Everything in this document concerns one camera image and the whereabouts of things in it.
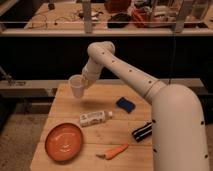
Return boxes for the white ceramic cup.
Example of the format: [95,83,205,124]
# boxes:
[68,75,84,98]

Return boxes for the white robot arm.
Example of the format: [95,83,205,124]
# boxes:
[82,41,210,171]

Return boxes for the white plastic bottle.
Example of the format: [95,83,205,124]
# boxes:
[79,111,113,127]

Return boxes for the blue sponge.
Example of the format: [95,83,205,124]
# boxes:
[116,97,136,113]

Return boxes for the orange plate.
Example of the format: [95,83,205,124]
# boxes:
[45,123,84,162]

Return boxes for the black bowl on bench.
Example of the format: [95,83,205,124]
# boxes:
[107,13,131,28]

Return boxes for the black white striped cloth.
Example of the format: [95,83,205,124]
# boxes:
[132,122,152,142]

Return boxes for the orange carrot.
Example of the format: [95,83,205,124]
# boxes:
[97,144,129,160]

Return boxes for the orange box on bench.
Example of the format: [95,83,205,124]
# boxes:
[104,0,131,13]

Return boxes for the red toolbox on bench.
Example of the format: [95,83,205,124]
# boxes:
[131,9,156,28]

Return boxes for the grey metal post left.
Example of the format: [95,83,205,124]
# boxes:
[82,0,93,34]

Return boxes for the grey metal post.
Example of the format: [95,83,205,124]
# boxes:
[82,0,93,34]
[173,0,194,33]

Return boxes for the blue hanging cable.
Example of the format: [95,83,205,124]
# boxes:
[169,30,177,84]

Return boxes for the grey metal post right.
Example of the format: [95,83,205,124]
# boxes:
[173,0,194,33]

